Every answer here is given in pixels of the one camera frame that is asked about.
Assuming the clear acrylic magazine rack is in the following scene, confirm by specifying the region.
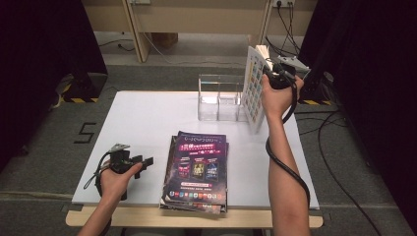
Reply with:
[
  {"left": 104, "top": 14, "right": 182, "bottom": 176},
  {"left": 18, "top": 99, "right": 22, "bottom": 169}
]
[{"left": 197, "top": 74, "right": 251, "bottom": 123}]

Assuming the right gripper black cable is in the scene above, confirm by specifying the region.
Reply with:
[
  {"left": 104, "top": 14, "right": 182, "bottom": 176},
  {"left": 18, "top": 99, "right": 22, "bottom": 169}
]
[{"left": 265, "top": 82, "right": 312, "bottom": 210}]

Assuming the thin black floor cable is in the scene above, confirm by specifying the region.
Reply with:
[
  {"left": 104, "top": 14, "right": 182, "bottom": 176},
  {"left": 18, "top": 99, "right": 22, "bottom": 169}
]
[{"left": 97, "top": 38, "right": 136, "bottom": 53}]

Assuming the black cable bundle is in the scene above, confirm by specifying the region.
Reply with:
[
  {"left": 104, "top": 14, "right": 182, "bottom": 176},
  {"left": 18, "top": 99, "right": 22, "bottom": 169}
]
[{"left": 265, "top": 2, "right": 304, "bottom": 58}]

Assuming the purple magazine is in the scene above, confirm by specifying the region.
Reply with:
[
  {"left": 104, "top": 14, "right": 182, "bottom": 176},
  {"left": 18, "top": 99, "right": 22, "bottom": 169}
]
[
  {"left": 161, "top": 131, "right": 229, "bottom": 207},
  {"left": 160, "top": 200, "right": 228, "bottom": 211}
]

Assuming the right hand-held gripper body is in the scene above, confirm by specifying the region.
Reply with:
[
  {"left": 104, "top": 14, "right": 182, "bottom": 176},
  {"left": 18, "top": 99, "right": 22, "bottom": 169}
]
[{"left": 268, "top": 55, "right": 311, "bottom": 90}]

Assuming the person's right hand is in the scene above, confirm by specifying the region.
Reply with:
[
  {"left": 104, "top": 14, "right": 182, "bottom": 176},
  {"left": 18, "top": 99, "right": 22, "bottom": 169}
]
[{"left": 261, "top": 75, "right": 305, "bottom": 121}]

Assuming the beige wooden desk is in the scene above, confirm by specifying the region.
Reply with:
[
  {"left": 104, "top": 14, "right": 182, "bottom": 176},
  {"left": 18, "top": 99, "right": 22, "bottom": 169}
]
[{"left": 82, "top": 0, "right": 319, "bottom": 66}]

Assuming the person's left hand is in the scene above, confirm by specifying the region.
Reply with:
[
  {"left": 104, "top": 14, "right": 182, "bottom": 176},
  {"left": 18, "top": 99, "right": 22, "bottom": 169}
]
[{"left": 98, "top": 162, "right": 144, "bottom": 205}]

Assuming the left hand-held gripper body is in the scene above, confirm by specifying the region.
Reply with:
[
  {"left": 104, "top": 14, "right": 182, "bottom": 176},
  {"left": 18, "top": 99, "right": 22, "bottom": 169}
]
[{"left": 108, "top": 143, "right": 136, "bottom": 175}]

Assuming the black curtain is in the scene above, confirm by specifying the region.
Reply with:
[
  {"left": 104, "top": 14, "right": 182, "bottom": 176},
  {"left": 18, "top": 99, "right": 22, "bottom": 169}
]
[
  {"left": 0, "top": 0, "right": 109, "bottom": 171},
  {"left": 296, "top": 0, "right": 417, "bottom": 232}
]

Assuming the white magazine with picture grid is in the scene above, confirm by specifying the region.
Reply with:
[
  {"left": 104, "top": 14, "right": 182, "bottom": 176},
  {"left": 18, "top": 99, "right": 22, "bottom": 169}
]
[{"left": 240, "top": 44, "right": 273, "bottom": 136}]

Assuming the black stand base striped tape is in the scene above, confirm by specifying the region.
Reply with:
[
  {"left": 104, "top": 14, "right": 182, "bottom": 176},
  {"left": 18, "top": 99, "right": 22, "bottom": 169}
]
[
  {"left": 61, "top": 72, "right": 109, "bottom": 103},
  {"left": 294, "top": 70, "right": 333, "bottom": 106}
]

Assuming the long black floor cable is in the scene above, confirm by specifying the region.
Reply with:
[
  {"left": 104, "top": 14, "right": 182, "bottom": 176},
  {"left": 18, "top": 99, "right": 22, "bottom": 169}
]
[{"left": 294, "top": 109, "right": 384, "bottom": 236}]

